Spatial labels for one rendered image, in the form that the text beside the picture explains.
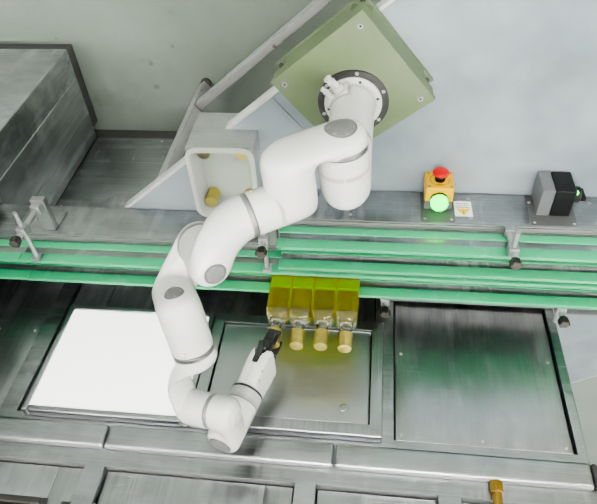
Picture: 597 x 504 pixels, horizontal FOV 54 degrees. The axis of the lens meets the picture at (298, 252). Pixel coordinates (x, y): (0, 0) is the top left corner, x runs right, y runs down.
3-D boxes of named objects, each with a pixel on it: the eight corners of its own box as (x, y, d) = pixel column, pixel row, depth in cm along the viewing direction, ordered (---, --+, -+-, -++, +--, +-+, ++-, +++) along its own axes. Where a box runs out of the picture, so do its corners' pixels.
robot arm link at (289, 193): (246, 216, 114) (229, 148, 102) (357, 174, 119) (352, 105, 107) (263, 246, 108) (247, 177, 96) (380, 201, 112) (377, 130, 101)
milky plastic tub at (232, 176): (205, 196, 166) (198, 217, 160) (190, 129, 150) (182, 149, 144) (266, 198, 164) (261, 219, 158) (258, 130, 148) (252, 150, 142)
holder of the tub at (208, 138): (209, 209, 170) (203, 228, 164) (192, 128, 150) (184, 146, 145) (267, 211, 168) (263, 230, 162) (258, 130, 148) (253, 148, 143)
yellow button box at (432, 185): (422, 190, 156) (423, 209, 151) (425, 168, 151) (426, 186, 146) (449, 191, 155) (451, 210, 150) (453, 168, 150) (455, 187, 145)
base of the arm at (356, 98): (303, 92, 129) (294, 133, 119) (344, 55, 122) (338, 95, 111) (352, 135, 136) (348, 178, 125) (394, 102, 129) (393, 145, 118)
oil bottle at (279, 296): (277, 267, 165) (266, 328, 150) (275, 253, 161) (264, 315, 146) (297, 268, 164) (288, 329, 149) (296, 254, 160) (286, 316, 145)
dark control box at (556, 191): (530, 194, 153) (535, 215, 147) (537, 169, 147) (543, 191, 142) (563, 195, 152) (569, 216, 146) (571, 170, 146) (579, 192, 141)
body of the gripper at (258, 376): (262, 414, 136) (281, 374, 143) (257, 390, 128) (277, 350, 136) (233, 404, 138) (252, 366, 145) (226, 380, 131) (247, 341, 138)
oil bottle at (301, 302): (298, 268, 164) (288, 330, 149) (297, 254, 160) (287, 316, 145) (318, 269, 163) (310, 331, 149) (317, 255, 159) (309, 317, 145)
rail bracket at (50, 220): (54, 216, 174) (21, 272, 158) (33, 171, 162) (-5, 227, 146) (69, 217, 173) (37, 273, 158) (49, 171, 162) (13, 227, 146)
